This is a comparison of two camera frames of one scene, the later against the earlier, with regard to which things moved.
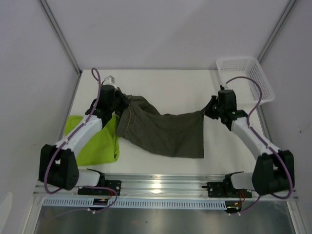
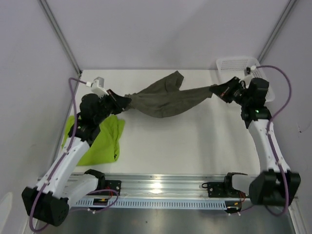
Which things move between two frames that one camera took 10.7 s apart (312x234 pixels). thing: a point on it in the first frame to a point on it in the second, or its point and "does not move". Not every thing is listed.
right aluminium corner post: [290, 6] does not move
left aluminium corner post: [55, 25] does not move
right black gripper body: [213, 109] to [240, 95]
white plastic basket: [247, 90] does not move
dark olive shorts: [173, 135] to [164, 96]
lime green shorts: [103, 146] does not move
